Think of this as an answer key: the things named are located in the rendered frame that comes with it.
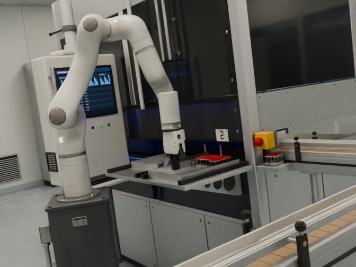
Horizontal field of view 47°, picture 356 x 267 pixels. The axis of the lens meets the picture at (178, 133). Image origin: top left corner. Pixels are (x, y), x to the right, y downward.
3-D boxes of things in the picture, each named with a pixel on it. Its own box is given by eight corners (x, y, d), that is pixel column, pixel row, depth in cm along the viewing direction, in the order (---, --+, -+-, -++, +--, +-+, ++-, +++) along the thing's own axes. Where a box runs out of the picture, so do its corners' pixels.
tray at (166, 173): (203, 162, 212) (203, 156, 212) (240, 166, 192) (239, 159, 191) (148, 177, 193) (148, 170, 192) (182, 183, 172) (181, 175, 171)
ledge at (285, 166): (276, 163, 197) (275, 159, 196) (299, 165, 186) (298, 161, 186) (256, 169, 188) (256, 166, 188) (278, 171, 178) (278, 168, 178)
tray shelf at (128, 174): (175, 158, 250) (175, 154, 250) (264, 166, 195) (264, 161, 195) (105, 176, 222) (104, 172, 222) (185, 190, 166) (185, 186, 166)
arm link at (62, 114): (77, 131, 183) (65, 135, 167) (52, 121, 184) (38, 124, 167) (116, 24, 177) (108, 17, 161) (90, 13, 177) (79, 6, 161)
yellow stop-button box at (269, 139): (266, 146, 190) (264, 131, 189) (278, 147, 184) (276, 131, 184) (255, 149, 186) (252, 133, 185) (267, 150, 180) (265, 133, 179)
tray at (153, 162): (180, 155, 246) (179, 149, 246) (209, 157, 226) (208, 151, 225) (131, 167, 226) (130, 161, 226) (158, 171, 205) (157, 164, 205)
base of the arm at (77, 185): (54, 205, 171) (46, 161, 169) (59, 195, 189) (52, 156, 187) (100, 197, 174) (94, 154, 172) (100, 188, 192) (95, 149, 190)
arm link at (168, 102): (162, 122, 180) (160, 124, 171) (158, 92, 179) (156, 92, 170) (181, 120, 180) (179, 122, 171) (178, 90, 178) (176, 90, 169)
